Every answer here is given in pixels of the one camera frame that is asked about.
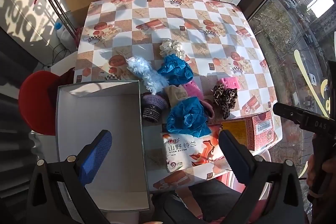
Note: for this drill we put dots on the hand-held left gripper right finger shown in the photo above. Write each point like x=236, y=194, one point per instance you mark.
x=233, y=158

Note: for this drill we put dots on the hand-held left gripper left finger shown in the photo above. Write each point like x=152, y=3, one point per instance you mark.
x=96, y=157

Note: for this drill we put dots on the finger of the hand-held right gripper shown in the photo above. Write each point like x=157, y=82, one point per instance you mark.
x=288, y=111

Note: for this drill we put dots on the white cardboard box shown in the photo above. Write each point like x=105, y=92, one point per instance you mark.
x=99, y=134

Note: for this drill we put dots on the beige knitted cloth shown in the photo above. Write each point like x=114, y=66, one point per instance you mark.
x=176, y=95

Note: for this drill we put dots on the person's right hand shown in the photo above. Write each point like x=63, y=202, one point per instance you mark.
x=311, y=170

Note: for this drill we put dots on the red patterned carton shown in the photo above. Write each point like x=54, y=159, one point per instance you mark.
x=252, y=129

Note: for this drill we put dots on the white orange tissue pack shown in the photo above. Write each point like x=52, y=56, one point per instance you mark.
x=191, y=150

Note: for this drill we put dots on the leopard print scrunchie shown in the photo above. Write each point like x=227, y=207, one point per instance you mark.
x=224, y=99

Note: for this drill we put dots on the blue plastic shoe cover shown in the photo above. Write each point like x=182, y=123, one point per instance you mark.
x=187, y=116
x=176, y=70

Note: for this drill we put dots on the purple mesh hair band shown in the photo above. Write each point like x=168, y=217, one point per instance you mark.
x=153, y=106

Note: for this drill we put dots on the magenta pink scrunchie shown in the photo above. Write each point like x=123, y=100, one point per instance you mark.
x=193, y=89

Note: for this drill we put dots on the red plastic stool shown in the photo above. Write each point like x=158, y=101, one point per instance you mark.
x=36, y=103

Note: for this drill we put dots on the white blue fluffy duster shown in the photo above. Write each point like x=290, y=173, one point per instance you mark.
x=147, y=74

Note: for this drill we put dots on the cream polka dot scrunchie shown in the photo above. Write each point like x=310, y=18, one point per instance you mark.
x=171, y=48

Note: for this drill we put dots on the white bottle blue cap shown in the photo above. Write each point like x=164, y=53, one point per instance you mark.
x=64, y=35

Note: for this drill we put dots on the checkered printed tablecloth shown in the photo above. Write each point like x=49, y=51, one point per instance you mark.
x=183, y=29

